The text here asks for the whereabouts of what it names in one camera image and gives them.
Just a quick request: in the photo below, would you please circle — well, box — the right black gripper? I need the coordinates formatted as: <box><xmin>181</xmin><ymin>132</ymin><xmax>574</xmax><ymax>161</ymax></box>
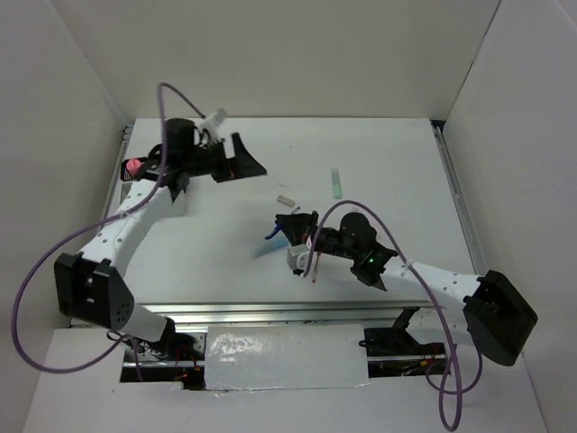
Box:
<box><xmin>276</xmin><ymin>210</ymin><xmax>360</xmax><ymax>260</ymax></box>

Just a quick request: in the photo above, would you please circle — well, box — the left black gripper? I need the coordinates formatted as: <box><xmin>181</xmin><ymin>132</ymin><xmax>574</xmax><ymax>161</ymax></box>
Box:
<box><xmin>184</xmin><ymin>133</ymin><xmax>267</xmax><ymax>185</ymax></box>

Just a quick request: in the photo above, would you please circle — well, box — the blue ballpoint pen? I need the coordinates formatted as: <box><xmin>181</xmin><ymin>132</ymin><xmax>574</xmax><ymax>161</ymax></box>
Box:
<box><xmin>264</xmin><ymin>207</ymin><xmax>301</xmax><ymax>240</ymax></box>

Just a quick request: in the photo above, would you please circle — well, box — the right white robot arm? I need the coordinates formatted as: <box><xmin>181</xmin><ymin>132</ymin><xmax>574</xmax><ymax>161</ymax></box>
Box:
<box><xmin>275</xmin><ymin>212</ymin><xmax>537</xmax><ymax>366</ymax></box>

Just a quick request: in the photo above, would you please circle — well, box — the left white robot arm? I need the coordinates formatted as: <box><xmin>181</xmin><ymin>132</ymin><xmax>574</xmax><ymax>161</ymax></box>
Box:
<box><xmin>54</xmin><ymin>109</ymin><xmax>267</xmax><ymax>360</ymax></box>

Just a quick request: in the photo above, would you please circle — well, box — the blue highlighter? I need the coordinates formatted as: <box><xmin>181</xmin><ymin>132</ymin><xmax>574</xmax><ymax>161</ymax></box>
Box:
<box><xmin>250</xmin><ymin>237</ymin><xmax>289</xmax><ymax>259</ymax></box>

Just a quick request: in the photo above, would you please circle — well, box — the grey eraser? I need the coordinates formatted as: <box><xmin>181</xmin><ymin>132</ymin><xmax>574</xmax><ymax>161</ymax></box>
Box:
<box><xmin>277</xmin><ymin>195</ymin><xmax>296</xmax><ymax>207</ymax></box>

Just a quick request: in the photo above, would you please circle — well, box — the red ballpoint pen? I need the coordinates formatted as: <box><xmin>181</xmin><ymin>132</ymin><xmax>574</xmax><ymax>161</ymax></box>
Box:
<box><xmin>311</xmin><ymin>253</ymin><xmax>321</xmax><ymax>283</ymax></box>

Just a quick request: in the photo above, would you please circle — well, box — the green highlighter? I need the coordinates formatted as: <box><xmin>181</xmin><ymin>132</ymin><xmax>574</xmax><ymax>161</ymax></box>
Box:
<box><xmin>331</xmin><ymin>168</ymin><xmax>343</xmax><ymax>200</ymax></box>

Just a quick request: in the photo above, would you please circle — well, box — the white slatted organizer container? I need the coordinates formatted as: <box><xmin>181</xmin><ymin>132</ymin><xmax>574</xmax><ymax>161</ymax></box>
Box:
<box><xmin>117</xmin><ymin>155</ymin><xmax>189</xmax><ymax>220</ymax></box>

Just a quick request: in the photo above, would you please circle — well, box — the shiny white cover sheet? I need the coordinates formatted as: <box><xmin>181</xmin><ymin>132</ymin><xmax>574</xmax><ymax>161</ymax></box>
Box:
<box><xmin>205</xmin><ymin>324</ymin><xmax>370</xmax><ymax>391</ymax></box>

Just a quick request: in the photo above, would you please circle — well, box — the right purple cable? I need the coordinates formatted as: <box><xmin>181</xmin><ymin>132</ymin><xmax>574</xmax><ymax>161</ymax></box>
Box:
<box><xmin>302</xmin><ymin>200</ymin><xmax>483</xmax><ymax>430</ymax></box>

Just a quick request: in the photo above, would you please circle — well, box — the purple cable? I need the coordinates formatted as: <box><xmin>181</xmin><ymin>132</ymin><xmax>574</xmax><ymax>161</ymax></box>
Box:
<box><xmin>302</xmin><ymin>200</ymin><xmax>483</xmax><ymax>430</ymax></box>
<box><xmin>11</xmin><ymin>82</ymin><xmax>213</xmax><ymax>382</ymax></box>

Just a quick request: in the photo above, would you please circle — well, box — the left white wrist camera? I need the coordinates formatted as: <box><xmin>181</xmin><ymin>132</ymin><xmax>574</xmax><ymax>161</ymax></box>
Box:
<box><xmin>197</xmin><ymin>108</ymin><xmax>228</xmax><ymax>141</ymax></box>

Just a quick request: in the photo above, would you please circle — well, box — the aluminium rail frame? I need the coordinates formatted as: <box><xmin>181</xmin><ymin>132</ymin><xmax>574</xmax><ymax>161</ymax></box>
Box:
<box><xmin>124</xmin><ymin>118</ymin><xmax>473</xmax><ymax>323</ymax></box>

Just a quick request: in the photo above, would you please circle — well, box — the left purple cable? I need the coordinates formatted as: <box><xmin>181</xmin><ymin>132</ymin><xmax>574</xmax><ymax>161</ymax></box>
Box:
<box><xmin>11</xmin><ymin>82</ymin><xmax>213</xmax><ymax>382</ymax></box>

